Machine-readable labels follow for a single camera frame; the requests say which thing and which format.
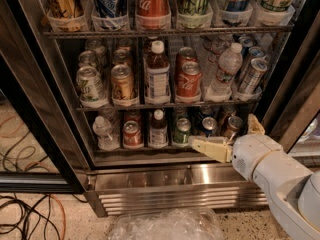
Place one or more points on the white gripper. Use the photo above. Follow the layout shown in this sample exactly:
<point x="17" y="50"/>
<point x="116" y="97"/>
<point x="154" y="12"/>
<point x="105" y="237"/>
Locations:
<point x="252" y="153"/>

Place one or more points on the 7up can shelf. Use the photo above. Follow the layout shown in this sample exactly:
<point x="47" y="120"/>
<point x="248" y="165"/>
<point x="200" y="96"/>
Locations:
<point x="90" y="83"/>
<point x="89" y="58"/>

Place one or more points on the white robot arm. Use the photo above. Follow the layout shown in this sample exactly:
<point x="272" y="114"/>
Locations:
<point x="291" y="189"/>

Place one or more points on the brown can bottom shelf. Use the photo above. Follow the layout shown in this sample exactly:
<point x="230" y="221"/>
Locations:
<point x="231" y="127"/>

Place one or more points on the blue can bottom shelf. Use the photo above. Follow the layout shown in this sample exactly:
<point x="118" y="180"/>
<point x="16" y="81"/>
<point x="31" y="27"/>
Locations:
<point x="207" y="127"/>

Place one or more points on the green can bottom shelf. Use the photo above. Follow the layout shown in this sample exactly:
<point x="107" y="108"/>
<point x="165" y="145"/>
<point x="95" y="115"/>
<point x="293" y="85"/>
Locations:
<point x="182" y="131"/>

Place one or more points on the front silver slim can middle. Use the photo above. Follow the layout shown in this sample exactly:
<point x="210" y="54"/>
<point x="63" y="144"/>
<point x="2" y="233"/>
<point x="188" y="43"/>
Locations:
<point x="256" y="69"/>

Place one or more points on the silver slim can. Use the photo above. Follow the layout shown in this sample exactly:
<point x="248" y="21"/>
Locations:
<point x="256" y="69"/>
<point x="253" y="52"/>

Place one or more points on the right glass fridge door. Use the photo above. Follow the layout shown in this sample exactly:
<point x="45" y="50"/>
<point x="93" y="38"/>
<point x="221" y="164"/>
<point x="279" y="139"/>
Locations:
<point x="291" y="101"/>

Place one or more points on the glass fridge door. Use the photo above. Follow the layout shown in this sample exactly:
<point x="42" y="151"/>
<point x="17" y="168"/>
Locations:
<point x="291" y="101"/>
<point x="35" y="80"/>

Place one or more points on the clear water bottle middle shelf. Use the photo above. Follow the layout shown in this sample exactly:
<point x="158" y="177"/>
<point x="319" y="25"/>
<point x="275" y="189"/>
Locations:
<point x="229" y="64"/>

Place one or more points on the front red coke can middle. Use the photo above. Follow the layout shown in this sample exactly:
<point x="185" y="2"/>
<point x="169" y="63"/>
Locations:
<point x="188" y="80"/>

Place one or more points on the brown juice bottle bottom shelf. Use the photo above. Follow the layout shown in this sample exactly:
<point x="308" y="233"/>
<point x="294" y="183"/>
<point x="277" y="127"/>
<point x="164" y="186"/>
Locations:
<point x="158" y="136"/>

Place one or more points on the brown juice bottle shelf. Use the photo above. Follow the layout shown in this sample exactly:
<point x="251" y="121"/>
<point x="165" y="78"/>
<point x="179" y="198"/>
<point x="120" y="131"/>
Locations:
<point x="157" y="71"/>
<point x="158" y="136"/>

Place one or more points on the rear red coke can middle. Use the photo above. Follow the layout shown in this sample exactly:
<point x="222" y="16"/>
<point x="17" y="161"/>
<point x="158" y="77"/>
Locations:
<point x="185" y="54"/>

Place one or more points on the red coke can bottom shelf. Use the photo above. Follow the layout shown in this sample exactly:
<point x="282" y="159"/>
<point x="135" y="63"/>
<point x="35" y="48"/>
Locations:
<point x="132" y="137"/>

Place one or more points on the red coke can shelf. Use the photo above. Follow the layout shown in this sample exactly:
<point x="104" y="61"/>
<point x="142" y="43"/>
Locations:
<point x="152" y="13"/>
<point x="132" y="137"/>

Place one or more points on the brown juice bottle middle shelf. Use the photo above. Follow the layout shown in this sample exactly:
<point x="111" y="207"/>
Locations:
<point x="157" y="71"/>

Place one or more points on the gold can front middle shelf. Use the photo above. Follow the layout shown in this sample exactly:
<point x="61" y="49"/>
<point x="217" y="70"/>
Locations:
<point x="122" y="80"/>

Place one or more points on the gold can shelf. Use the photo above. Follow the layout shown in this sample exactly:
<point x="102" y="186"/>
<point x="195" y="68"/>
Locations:
<point x="122" y="80"/>
<point x="121" y="56"/>

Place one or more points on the water bottle bottom shelf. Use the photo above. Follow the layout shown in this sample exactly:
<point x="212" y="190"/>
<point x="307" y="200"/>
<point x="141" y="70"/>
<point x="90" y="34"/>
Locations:
<point x="108" y="137"/>

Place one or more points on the stainless steel fridge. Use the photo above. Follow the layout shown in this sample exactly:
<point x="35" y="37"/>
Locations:
<point x="123" y="182"/>

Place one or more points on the red coke can top shelf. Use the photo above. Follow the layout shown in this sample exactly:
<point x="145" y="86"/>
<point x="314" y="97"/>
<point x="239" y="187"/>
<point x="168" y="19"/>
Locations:
<point x="152" y="13"/>

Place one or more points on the blue white can top shelf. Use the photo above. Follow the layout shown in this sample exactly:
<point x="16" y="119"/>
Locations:
<point x="110" y="0"/>

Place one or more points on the left glass fridge door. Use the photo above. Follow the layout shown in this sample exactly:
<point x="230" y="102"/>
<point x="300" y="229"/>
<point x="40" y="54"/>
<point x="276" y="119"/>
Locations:
<point x="35" y="80"/>

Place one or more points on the yellow tall can top shelf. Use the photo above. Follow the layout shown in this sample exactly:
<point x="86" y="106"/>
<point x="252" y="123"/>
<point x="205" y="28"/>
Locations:
<point x="66" y="9"/>

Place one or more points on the clear plastic bag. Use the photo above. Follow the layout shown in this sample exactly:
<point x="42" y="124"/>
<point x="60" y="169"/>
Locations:
<point x="173" y="224"/>

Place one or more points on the middle wire shelf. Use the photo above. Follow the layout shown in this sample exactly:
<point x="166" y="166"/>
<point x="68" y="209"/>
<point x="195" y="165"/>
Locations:
<point x="166" y="105"/>

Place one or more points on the wire shelf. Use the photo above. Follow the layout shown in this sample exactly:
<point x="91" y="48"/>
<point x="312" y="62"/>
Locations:
<point x="166" y="105"/>
<point x="168" y="32"/>

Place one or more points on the top wire shelf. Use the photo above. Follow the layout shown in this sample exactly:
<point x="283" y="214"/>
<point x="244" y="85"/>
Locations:
<point x="168" y="32"/>

